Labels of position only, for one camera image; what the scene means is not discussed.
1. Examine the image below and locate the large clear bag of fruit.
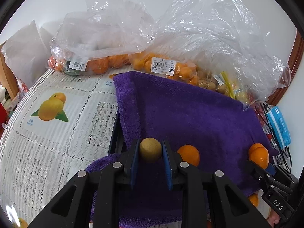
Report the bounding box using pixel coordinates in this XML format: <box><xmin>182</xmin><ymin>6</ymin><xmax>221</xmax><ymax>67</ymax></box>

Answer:
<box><xmin>129</xmin><ymin>0</ymin><xmax>291</xmax><ymax>107</ymax></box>

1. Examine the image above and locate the orange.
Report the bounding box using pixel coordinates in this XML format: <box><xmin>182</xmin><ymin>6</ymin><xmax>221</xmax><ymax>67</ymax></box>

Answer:
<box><xmin>248</xmin><ymin>143</ymin><xmax>269</xmax><ymax>169</ymax></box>
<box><xmin>177</xmin><ymin>145</ymin><xmax>200</xmax><ymax>167</ymax></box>
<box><xmin>248</xmin><ymin>193</ymin><xmax>259</xmax><ymax>207</ymax></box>

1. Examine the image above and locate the blue tissue pack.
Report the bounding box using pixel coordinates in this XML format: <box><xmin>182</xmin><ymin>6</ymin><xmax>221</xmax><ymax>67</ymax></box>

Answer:
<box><xmin>266</xmin><ymin>106</ymin><xmax>291</xmax><ymax>149</ymax></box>

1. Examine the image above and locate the fruit print lace tablecloth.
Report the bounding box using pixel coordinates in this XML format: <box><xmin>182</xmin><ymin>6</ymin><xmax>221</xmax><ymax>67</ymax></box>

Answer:
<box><xmin>1</xmin><ymin>67</ymin><xmax>133</xmax><ymax>226</ymax></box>

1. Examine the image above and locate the small tan round fruit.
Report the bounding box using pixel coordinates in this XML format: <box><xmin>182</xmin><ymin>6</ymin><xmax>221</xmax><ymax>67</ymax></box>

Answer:
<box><xmin>140</xmin><ymin>137</ymin><xmax>162</xmax><ymax>163</ymax></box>

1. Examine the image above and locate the red paper bag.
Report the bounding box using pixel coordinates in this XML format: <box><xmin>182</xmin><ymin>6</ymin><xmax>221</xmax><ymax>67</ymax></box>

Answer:
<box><xmin>0</xmin><ymin>104</ymin><xmax>9</xmax><ymax>137</ymax></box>

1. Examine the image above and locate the purple towel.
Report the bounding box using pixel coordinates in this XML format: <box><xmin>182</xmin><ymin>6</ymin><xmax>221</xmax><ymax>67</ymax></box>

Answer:
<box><xmin>84</xmin><ymin>70</ymin><xmax>279</xmax><ymax>228</ymax></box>

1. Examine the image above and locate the orange beside tray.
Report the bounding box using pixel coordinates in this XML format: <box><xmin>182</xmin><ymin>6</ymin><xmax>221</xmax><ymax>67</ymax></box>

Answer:
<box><xmin>248</xmin><ymin>193</ymin><xmax>259</xmax><ymax>207</ymax></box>

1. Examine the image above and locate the wooden chair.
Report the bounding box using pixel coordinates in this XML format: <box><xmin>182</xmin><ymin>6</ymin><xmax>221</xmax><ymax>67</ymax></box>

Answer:
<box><xmin>0</xmin><ymin>51</ymin><xmax>19</xmax><ymax>100</ymax></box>

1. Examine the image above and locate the white plastic bag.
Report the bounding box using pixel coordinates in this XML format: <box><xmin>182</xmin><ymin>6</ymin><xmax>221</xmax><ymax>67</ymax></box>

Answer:
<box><xmin>1</xmin><ymin>20</ymin><xmax>51</xmax><ymax>88</ymax></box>

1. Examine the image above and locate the person's right hand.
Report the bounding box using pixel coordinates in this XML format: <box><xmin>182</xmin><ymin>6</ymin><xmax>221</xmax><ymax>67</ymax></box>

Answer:
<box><xmin>266</xmin><ymin>209</ymin><xmax>280</xmax><ymax>228</ymax></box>

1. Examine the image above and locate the black tray under towel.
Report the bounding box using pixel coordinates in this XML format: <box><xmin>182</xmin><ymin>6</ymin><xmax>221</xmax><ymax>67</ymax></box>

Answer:
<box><xmin>108</xmin><ymin>112</ymin><xmax>127</xmax><ymax>155</ymax></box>

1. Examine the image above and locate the brown wooden door frame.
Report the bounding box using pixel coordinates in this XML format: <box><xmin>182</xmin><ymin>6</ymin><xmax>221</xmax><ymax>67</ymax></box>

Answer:
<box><xmin>268</xmin><ymin>29</ymin><xmax>304</xmax><ymax>106</ymax></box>

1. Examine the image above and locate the left clear bag of oranges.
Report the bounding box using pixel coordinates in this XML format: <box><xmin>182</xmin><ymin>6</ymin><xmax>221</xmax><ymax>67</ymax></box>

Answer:
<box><xmin>47</xmin><ymin>0</ymin><xmax>156</xmax><ymax>76</ymax></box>

